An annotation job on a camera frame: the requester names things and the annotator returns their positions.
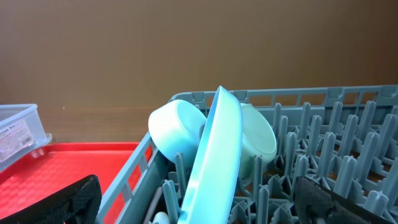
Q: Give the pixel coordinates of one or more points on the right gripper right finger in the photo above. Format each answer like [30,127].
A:
[315,203]

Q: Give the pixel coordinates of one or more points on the white plastic spoon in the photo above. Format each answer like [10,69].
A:
[161,218]

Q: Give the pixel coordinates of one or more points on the light blue plate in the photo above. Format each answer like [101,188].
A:
[212,183]

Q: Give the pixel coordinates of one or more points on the light blue bowl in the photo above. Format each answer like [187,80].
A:
[177,128]

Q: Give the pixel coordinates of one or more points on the red serving tray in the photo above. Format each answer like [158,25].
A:
[51,168]

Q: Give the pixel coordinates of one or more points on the grey dishwasher rack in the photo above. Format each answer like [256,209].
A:
[343,138]

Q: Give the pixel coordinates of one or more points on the clear plastic waste bin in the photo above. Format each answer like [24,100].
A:
[21,132]

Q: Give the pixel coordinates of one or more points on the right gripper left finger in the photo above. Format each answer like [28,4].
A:
[76,203]

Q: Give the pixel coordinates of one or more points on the light green bowl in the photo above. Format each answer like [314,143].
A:
[258,140]

